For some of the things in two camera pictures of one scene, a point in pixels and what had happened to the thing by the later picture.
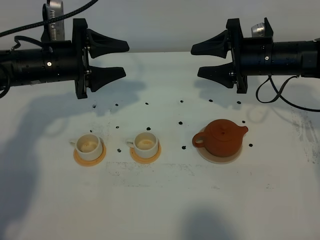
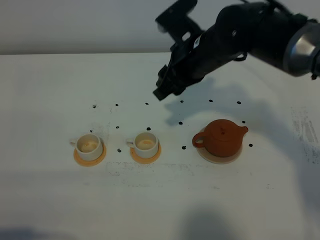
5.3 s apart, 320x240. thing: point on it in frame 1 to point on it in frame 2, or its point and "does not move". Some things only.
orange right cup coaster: (145, 161) does not move
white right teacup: (145, 145) does not move
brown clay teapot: (222, 137) does not move
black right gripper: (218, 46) to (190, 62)
